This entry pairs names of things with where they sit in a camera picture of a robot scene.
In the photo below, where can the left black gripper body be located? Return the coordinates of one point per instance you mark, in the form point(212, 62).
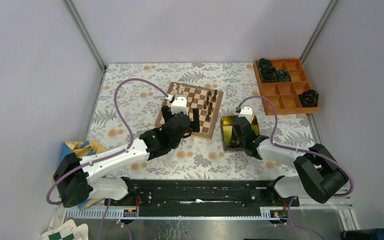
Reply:
point(167, 114)

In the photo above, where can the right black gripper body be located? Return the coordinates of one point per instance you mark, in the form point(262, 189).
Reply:
point(242, 142)

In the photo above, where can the dark chess piece nine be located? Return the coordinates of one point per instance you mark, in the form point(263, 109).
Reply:
point(209, 114)

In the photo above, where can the yellow tin box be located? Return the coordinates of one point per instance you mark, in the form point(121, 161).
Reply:
point(229, 142)

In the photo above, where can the dark chess piece five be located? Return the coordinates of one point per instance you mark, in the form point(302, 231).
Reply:
point(210, 107)

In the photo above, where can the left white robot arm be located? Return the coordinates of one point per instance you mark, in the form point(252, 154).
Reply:
point(80, 178)

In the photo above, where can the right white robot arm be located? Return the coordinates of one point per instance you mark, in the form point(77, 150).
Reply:
point(318, 175)

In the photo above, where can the wooden chess board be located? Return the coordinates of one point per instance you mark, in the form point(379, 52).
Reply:
point(206, 100)

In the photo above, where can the green checkered paper board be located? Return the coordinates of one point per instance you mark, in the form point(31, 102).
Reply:
point(67, 231)

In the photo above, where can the white rook far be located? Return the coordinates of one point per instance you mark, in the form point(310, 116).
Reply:
point(181, 88)

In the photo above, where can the orange compartment tray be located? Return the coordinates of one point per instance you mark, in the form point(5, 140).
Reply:
point(286, 95)

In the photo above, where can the floral table cloth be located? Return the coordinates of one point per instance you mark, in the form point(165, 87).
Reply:
point(131, 98)

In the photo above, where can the black part in tray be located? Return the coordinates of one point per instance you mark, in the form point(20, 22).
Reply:
point(269, 73)

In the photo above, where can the black part on tray edge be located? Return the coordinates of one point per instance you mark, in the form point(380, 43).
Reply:
point(309, 98)

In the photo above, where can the blue yellow cloth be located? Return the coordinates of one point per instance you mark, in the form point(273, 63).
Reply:
point(81, 149)

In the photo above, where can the black cylinder object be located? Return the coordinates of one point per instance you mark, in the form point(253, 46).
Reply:
point(363, 234)

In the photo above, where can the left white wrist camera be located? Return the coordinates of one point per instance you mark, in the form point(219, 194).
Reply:
point(179, 104)

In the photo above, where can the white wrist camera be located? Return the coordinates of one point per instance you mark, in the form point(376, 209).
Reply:
point(246, 112)
point(179, 104)

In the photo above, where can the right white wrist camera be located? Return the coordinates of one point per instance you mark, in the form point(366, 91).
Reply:
point(246, 112)

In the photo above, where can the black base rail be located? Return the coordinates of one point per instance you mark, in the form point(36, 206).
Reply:
point(201, 198)

